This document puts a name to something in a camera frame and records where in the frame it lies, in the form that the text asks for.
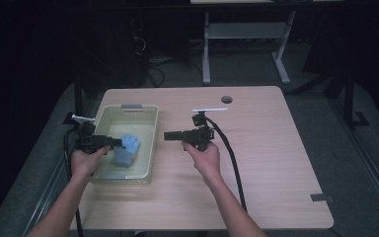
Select tangle of floor cables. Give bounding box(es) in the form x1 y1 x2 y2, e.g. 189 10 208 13
131 36 205 88

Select black metal stand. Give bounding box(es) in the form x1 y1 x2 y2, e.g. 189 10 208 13
341 70 371 130
62 73 84 126

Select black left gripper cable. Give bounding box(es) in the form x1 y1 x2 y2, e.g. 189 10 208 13
63 128 85 237

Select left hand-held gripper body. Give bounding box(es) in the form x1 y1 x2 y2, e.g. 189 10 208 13
71 114 113 155

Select grey tape piece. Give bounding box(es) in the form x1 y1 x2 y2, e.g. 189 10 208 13
309 193 331 202

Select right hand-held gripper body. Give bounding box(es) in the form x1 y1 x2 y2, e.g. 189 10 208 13
181 107 229 153

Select pale yellow plastic basket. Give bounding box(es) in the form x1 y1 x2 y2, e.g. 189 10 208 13
90 104 160 186

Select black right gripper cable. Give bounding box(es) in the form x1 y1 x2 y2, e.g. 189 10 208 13
204 116 249 212

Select white metal desk frame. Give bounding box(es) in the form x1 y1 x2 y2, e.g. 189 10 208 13
190 0 343 86

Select person's right hand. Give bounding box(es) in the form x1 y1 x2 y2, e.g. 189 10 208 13
181 140 222 186

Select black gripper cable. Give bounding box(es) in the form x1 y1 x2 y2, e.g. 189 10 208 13
204 116 249 212
63 128 85 237

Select person's left hand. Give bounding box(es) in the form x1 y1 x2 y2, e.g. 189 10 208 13
70 145 112 181

